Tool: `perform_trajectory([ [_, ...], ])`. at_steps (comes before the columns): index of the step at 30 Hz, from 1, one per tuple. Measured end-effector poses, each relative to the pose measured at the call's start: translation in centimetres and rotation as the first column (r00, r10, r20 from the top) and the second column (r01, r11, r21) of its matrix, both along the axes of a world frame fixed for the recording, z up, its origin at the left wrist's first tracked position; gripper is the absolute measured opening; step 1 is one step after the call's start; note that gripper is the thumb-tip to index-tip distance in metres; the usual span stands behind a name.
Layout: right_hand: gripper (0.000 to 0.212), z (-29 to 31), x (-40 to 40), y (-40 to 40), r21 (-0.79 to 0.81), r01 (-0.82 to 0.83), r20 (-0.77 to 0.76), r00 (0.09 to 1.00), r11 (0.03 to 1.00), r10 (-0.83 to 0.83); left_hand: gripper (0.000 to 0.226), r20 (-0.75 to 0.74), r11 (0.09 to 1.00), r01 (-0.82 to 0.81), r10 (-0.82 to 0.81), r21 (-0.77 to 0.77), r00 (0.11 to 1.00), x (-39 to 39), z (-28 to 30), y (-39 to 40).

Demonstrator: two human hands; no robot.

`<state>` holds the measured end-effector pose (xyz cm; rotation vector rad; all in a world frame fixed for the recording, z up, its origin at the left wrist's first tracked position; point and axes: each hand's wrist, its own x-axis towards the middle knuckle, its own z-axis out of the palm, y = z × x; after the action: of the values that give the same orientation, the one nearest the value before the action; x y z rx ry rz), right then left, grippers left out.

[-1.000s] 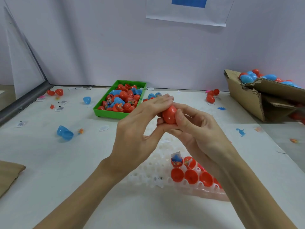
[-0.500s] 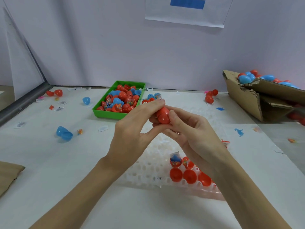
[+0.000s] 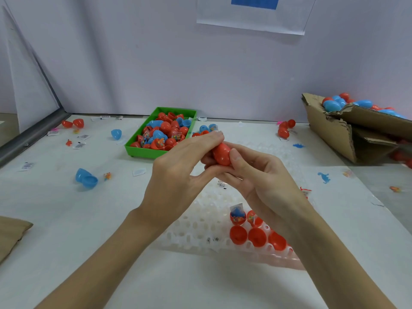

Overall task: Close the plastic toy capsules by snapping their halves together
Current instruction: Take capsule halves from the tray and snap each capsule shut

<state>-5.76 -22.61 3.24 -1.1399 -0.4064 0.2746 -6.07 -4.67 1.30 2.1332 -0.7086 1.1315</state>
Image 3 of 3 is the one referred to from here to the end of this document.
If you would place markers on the person's left hand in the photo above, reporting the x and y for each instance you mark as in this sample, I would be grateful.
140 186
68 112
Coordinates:
174 186

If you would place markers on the clear plastic egg tray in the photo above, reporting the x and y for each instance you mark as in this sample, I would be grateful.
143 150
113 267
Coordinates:
193 228

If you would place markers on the small blue toy piece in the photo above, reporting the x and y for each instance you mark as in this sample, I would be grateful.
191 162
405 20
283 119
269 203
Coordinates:
324 177

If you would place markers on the grey metal rail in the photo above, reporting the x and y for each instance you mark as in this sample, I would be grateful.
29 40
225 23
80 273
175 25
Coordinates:
29 143

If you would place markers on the cardboard box of capsules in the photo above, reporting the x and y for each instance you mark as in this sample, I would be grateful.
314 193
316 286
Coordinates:
329 127

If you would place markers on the white paper sign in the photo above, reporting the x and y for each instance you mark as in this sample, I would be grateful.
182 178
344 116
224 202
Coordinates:
296 13

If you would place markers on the person's left forearm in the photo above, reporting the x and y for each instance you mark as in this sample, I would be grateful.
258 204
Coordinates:
93 267

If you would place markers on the pile of finished eggs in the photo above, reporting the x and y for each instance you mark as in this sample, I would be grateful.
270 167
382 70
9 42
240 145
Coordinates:
372 106

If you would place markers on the single blue egg half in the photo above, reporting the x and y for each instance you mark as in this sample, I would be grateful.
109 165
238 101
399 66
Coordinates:
116 134

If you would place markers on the small orange toy piece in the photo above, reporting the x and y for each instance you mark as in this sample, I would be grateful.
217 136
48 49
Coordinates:
107 175
394 188

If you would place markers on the green plastic tray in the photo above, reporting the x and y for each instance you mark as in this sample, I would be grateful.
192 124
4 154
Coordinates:
129 152

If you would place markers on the clear triangular panel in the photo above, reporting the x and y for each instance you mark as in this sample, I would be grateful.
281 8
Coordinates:
32 80

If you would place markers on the flat brown cardboard sheet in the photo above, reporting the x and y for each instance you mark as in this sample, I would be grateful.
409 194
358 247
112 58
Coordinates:
13 236

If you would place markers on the small capsule cluster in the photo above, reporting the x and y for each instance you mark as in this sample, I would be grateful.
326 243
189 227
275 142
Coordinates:
206 130

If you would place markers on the person's right hand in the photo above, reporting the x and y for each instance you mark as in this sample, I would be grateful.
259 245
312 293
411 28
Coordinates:
267 189

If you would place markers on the pile of capsule halves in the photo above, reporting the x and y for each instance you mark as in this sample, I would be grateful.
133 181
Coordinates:
162 130

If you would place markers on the blue egg shell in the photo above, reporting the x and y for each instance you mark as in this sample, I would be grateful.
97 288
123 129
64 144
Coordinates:
87 178

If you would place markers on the person's right forearm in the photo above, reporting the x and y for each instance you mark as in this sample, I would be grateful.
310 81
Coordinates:
341 267

